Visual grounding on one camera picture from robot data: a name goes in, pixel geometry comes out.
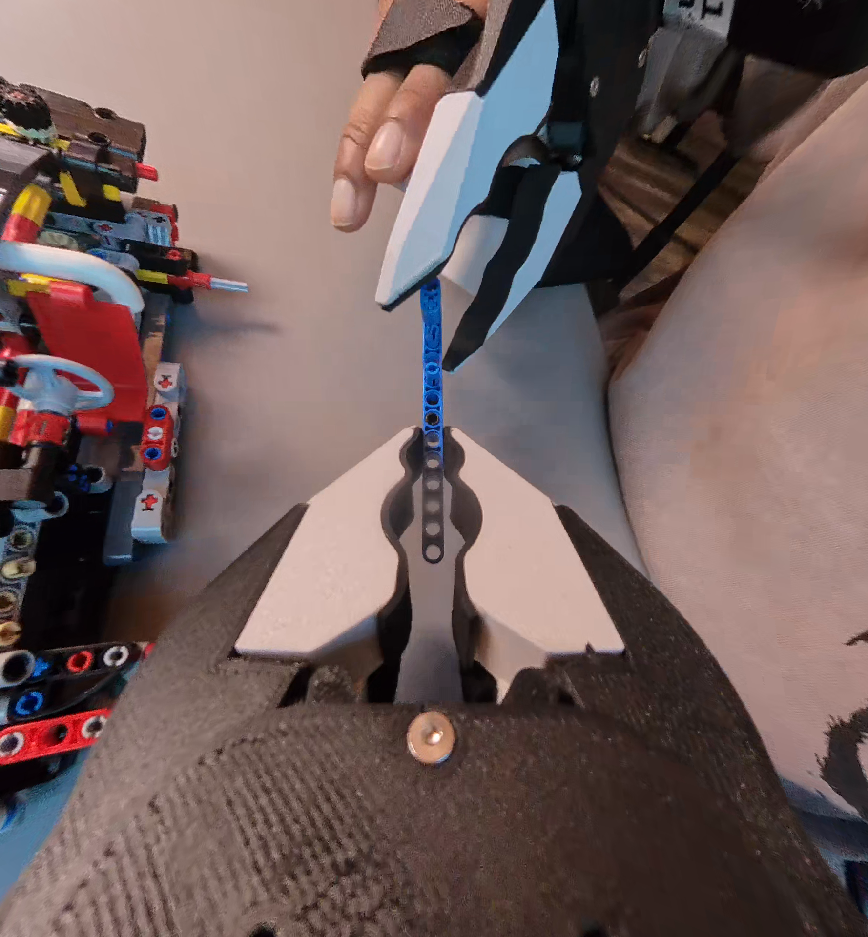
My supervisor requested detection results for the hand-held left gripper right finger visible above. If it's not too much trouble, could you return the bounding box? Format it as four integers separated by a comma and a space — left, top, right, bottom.
449, 427, 627, 702

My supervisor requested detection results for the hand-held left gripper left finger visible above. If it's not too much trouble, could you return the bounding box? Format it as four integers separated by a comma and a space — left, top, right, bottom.
235, 427, 424, 704

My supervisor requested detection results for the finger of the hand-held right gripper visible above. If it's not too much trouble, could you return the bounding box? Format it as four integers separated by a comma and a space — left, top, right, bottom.
441, 163, 586, 374
374, 0, 561, 313

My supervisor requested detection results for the long blue lego beam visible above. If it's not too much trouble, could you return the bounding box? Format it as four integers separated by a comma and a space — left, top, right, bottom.
418, 278, 447, 565

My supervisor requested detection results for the partly built lego car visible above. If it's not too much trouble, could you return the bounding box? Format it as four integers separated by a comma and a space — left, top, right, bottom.
0, 69, 250, 854

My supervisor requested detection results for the person's right hand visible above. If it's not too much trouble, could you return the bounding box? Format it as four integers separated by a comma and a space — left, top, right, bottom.
330, 62, 455, 234

